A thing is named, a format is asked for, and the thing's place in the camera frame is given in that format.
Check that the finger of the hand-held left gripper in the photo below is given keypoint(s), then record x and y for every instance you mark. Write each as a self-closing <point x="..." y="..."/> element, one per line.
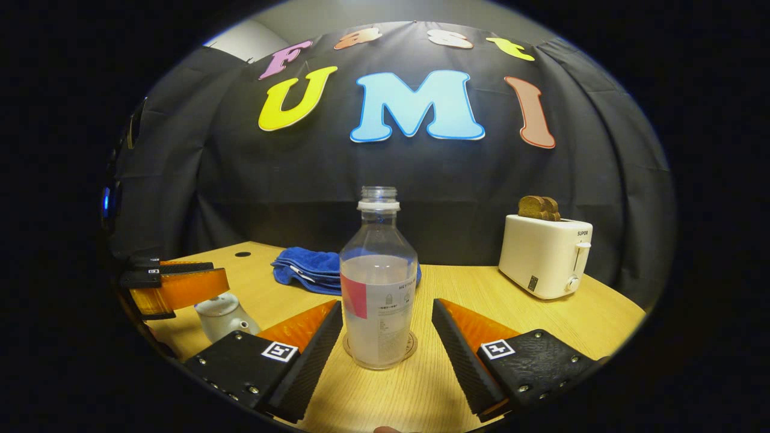
<point x="186" y="288"/>
<point x="180" y="265"/>

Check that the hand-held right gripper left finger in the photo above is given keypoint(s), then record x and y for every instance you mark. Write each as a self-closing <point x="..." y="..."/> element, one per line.
<point x="313" y="361"/>

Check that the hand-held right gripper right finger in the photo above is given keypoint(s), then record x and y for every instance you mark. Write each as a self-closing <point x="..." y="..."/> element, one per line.
<point x="460" y="361"/>

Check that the round brown coaster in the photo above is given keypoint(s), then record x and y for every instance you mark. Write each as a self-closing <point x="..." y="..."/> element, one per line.
<point x="411" y="347"/>

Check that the white ceramic teacup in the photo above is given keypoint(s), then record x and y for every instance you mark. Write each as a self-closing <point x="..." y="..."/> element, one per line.
<point x="219" y="329"/>

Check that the clear plastic water bottle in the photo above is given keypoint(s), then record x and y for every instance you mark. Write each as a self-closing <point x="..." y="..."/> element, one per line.
<point x="379" y="300"/>

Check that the blue folded towel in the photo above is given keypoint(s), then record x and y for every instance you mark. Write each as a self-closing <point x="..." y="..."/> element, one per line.
<point x="313" y="267"/>

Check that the white toaster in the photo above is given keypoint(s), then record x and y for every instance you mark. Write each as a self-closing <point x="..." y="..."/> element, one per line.
<point x="541" y="255"/>

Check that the brown toast slice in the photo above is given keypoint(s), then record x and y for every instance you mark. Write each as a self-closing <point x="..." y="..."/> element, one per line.
<point x="532" y="207"/>
<point x="554" y="210"/>

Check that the black backdrop cloth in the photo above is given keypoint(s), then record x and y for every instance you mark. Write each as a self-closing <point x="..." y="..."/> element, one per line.
<point x="421" y="180"/>

